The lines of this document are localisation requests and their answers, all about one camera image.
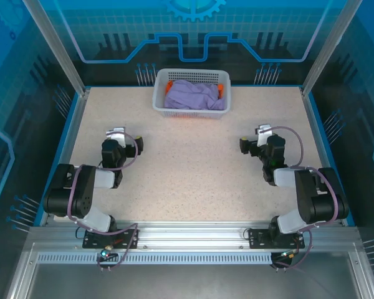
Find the purple t-shirt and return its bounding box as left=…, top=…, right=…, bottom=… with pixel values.
left=163, top=80, right=228, bottom=112

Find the white perforated plastic basket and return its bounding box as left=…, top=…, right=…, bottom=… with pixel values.
left=151, top=68, right=231, bottom=120

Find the orange t-shirt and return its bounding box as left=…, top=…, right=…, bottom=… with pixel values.
left=165, top=80, right=226, bottom=100

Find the steel shelf panel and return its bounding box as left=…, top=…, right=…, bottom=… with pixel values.
left=6, top=242, right=374, bottom=299

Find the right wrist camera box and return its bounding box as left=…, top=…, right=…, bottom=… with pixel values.
left=257, top=123, right=274, bottom=146

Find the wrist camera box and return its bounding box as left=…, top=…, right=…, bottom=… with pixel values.
left=257, top=123, right=274, bottom=146
left=105, top=126, right=127, bottom=147

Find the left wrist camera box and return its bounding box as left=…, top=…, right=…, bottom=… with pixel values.
left=105, top=126, right=127, bottom=147

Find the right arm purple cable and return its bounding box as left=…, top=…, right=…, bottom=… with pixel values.
left=260, top=125, right=344, bottom=272

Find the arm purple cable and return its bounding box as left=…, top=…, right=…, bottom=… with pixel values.
left=67, top=130, right=141, bottom=272
left=260, top=125, right=344, bottom=272

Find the aluminium table side rail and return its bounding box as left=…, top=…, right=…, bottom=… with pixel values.
left=300, top=87, right=347, bottom=227
left=39, top=88, right=90, bottom=227

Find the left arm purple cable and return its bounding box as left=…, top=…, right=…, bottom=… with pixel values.
left=67, top=130, right=141, bottom=272

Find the cable connector with lights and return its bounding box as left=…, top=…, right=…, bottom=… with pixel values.
left=100, top=245, right=118, bottom=260
left=279, top=249, right=300, bottom=260

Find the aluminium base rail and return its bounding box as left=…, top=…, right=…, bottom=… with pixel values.
left=29, top=220, right=362, bottom=254

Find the aluminium frame post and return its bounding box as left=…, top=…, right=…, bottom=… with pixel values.
left=21, top=0, right=91, bottom=96
left=300, top=0, right=364, bottom=96

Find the slotted grey cable duct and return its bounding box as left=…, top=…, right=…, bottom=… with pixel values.
left=36, top=252, right=274, bottom=265

